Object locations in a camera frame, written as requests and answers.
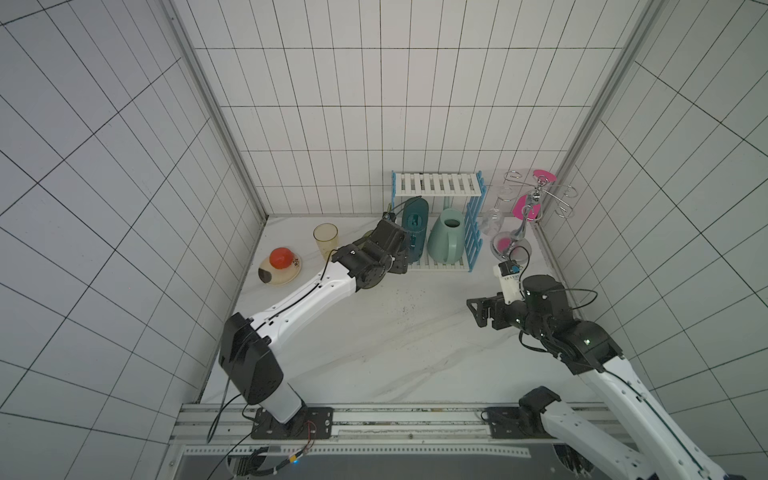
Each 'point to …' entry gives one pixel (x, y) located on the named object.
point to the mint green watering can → (447, 236)
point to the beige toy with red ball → (280, 267)
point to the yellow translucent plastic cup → (326, 236)
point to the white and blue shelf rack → (447, 184)
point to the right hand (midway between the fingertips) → (472, 298)
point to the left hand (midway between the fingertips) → (386, 259)
